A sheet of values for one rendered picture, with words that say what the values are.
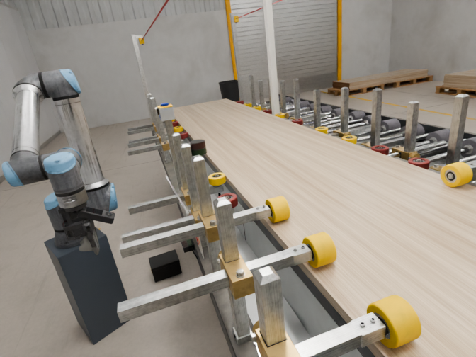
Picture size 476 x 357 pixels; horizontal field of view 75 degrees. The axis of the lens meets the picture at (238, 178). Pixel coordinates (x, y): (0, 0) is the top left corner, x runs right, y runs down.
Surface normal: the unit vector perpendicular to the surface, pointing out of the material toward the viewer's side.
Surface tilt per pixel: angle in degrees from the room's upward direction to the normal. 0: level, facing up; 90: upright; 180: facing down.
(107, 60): 90
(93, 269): 90
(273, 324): 90
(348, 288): 0
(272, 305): 90
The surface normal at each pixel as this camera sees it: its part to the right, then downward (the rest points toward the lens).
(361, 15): 0.26, 0.34
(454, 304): -0.12, -0.92
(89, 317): 0.70, 0.19
